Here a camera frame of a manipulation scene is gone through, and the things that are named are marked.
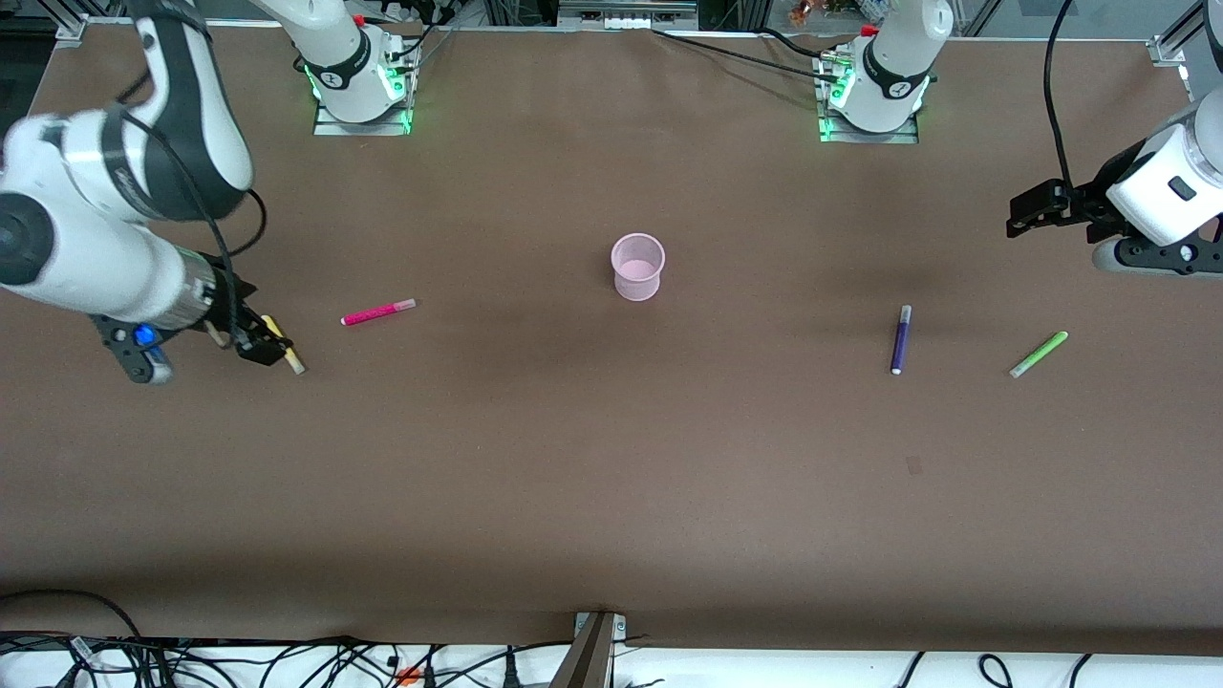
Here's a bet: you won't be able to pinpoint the pink marker pen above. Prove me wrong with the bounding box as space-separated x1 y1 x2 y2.
340 298 418 328

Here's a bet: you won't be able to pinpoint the pink translucent cup holder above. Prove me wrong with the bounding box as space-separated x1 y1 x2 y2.
611 232 667 302

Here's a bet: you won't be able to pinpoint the yellow marker pen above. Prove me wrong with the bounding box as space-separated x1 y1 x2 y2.
262 314 307 376

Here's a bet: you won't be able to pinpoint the green marker pen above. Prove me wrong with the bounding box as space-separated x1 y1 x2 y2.
1010 331 1069 379

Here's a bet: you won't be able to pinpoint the grey box behind table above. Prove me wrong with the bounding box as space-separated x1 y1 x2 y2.
557 0 700 32

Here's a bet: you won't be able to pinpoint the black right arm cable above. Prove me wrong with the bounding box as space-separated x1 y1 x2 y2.
110 72 269 316

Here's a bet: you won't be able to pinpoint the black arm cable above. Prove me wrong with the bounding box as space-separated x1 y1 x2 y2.
110 72 269 316
1044 0 1076 187

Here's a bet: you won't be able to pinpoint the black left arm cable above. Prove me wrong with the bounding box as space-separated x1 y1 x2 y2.
1044 0 1076 187

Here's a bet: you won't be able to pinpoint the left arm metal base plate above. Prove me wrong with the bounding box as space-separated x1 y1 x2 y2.
817 53 920 145

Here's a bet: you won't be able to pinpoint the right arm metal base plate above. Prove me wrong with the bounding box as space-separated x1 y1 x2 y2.
313 38 415 137

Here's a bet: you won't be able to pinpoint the tangled black floor cables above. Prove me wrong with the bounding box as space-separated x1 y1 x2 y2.
0 631 574 688

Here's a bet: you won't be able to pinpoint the short black table cable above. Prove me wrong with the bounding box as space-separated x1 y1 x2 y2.
758 27 834 60

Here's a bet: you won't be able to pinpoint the black looped floor cable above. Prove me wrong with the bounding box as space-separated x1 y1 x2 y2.
0 590 144 660

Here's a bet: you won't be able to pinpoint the long black table cable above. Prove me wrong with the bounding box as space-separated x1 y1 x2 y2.
653 29 842 82

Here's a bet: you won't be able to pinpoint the metal table leg bracket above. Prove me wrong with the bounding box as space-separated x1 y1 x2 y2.
549 612 628 688

